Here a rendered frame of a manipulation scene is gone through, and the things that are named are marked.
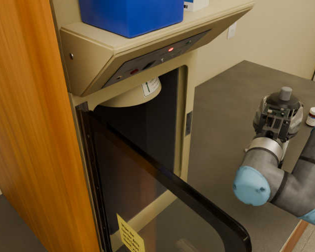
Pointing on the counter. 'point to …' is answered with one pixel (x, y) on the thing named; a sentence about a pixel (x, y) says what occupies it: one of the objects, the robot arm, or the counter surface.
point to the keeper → (188, 123)
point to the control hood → (137, 43)
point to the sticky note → (130, 237)
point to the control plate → (125, 68)
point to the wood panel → (36, 128)
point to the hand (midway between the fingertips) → (280, 110)
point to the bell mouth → (135, 95)
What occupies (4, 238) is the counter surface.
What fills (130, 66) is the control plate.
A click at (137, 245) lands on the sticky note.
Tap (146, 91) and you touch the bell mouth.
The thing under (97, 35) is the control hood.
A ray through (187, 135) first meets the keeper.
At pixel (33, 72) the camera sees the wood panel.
